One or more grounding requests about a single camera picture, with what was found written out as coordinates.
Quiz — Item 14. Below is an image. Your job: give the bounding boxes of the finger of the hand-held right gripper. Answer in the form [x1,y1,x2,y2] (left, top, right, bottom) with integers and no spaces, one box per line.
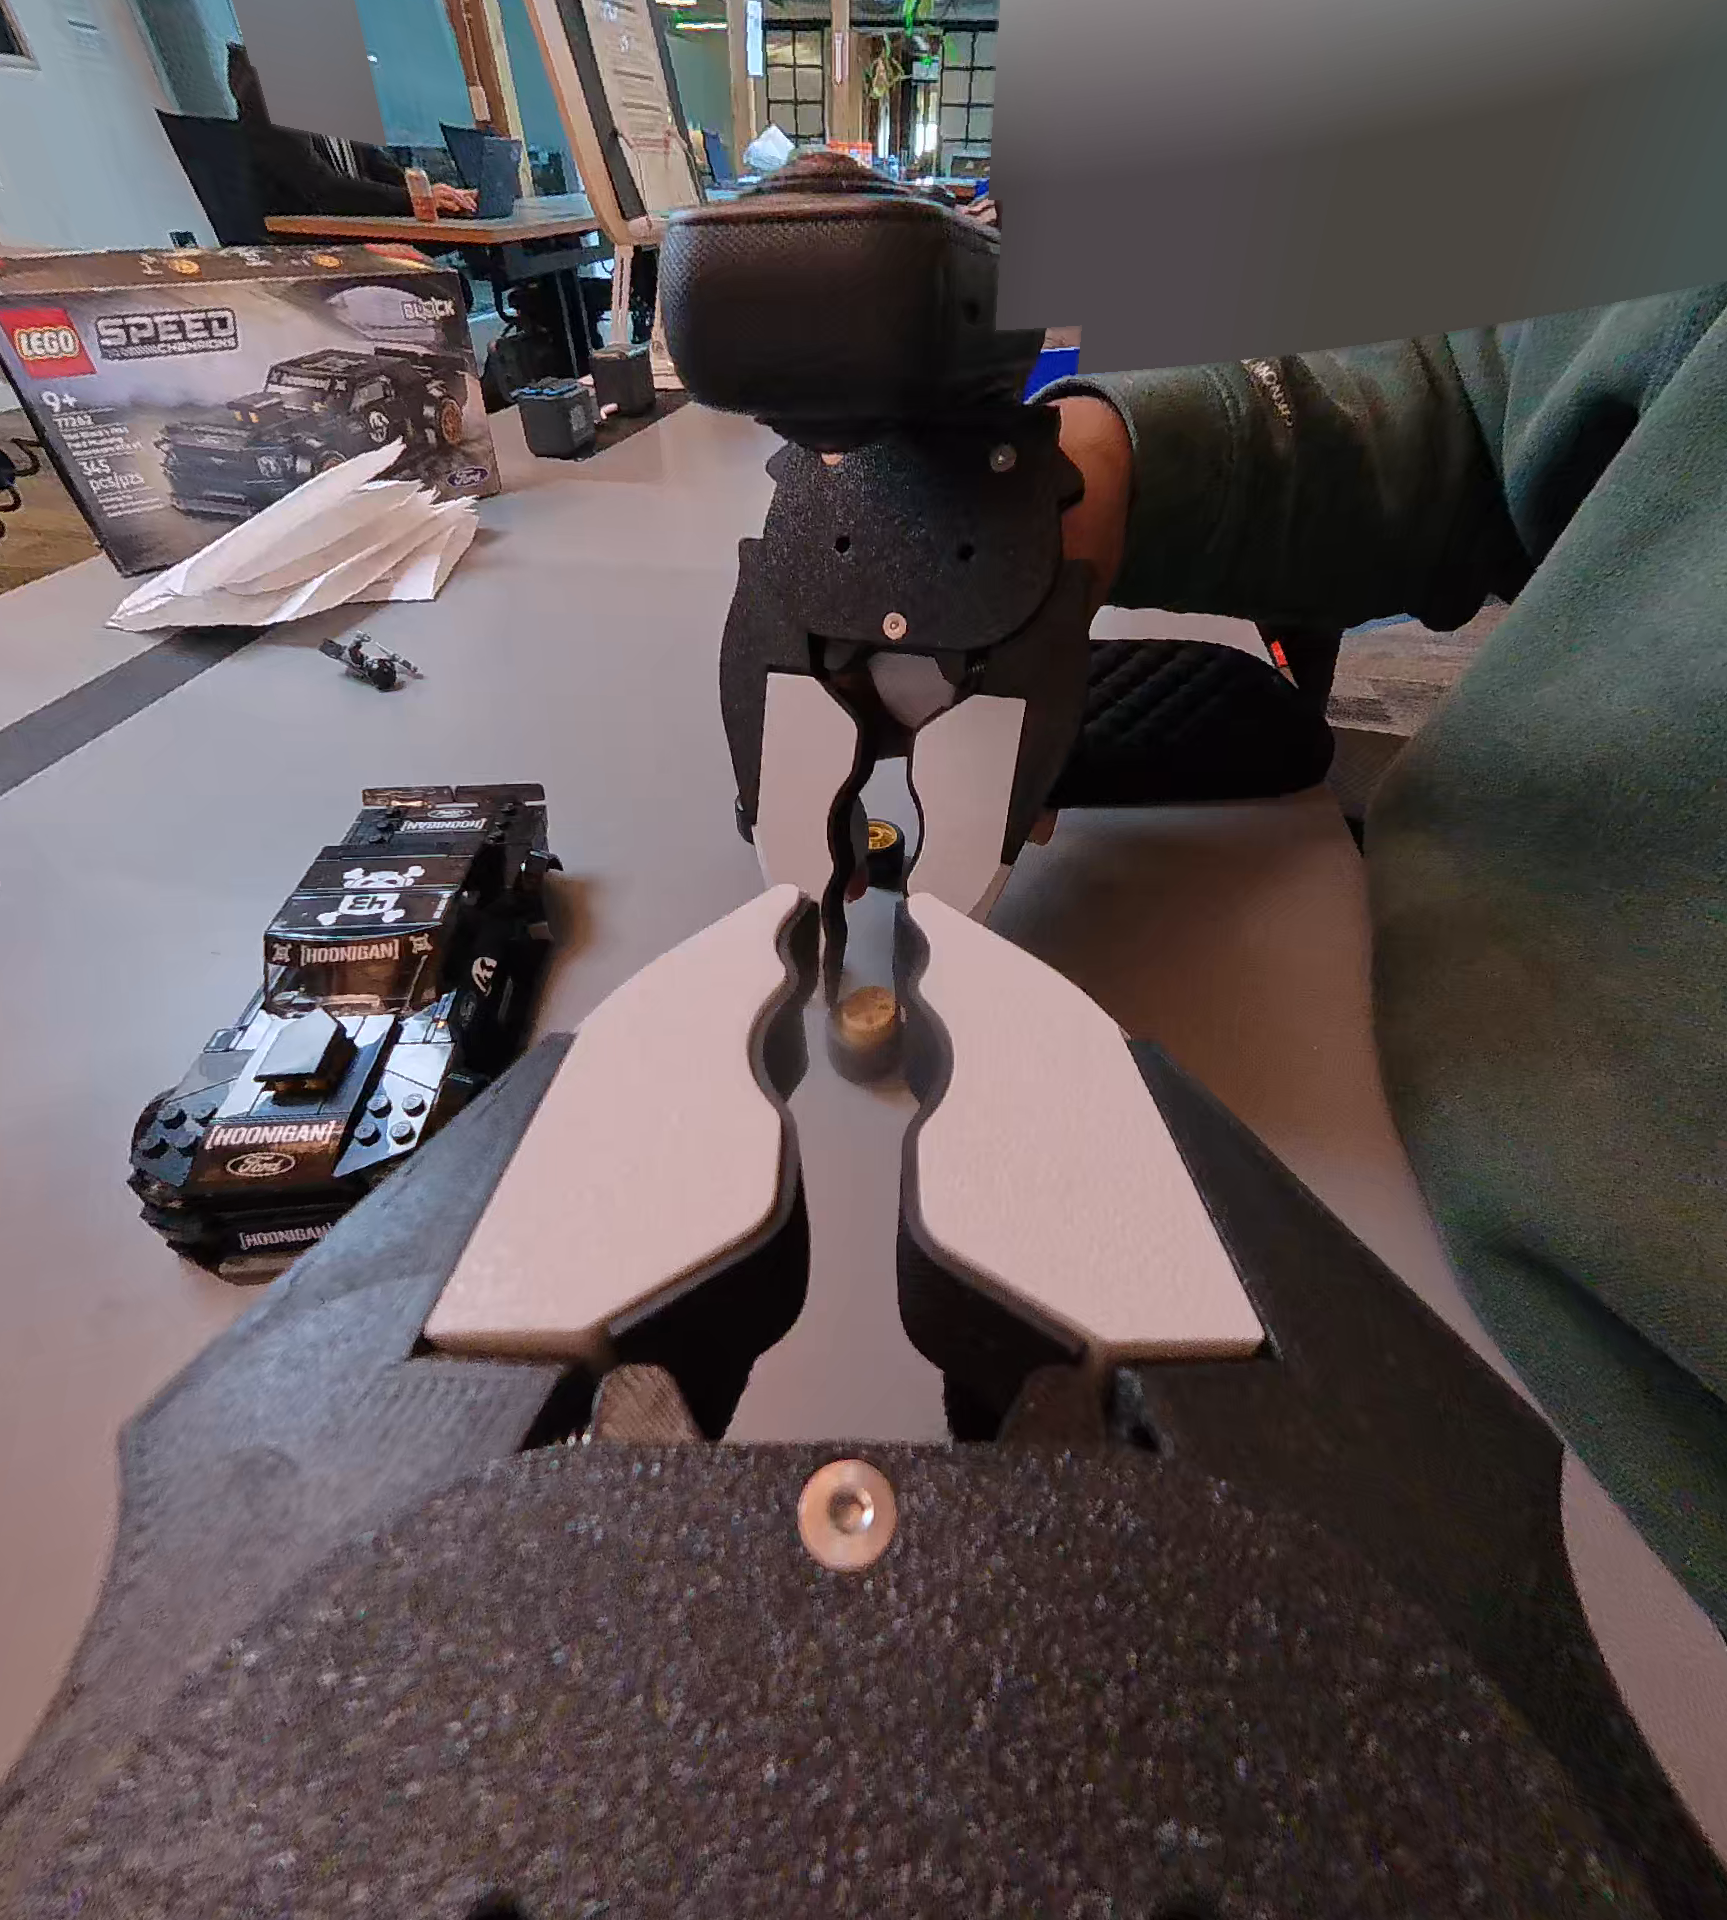
[753,667,865,896]
[909,685,1021,903]

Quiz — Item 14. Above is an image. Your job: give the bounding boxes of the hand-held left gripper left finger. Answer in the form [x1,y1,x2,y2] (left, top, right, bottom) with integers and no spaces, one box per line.
[423,887,813,1368]

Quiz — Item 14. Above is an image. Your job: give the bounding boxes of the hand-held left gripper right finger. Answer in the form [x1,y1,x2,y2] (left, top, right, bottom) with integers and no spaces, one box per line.
[899,892,1269,1376]

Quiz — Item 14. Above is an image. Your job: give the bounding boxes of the black lego wheel gold hub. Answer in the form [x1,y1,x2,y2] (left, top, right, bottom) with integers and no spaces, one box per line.
[837,804,913,903]
[825,976,913,1070]

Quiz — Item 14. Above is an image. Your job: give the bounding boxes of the black lego car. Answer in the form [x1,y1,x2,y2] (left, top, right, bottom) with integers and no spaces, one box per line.
[129,786,565,1278]

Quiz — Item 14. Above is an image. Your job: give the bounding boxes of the black lego set box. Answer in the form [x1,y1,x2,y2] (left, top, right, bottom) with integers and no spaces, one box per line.
[0,247,505,578]

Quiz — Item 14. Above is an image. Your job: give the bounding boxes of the person's right hand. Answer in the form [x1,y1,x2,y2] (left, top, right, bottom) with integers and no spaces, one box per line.
[1043,391,1141,619]

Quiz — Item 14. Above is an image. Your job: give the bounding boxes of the black dimpled wrist rest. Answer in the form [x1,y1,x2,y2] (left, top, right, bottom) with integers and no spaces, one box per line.
[1053,637,1339,812]

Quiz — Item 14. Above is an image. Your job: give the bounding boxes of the wooden office desk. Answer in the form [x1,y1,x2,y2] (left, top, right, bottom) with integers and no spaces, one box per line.
[263,196,625,409]

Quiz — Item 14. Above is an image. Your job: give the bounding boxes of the clear plastic parts bag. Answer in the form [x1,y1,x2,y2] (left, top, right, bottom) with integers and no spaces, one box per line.
[107,445,481,633]

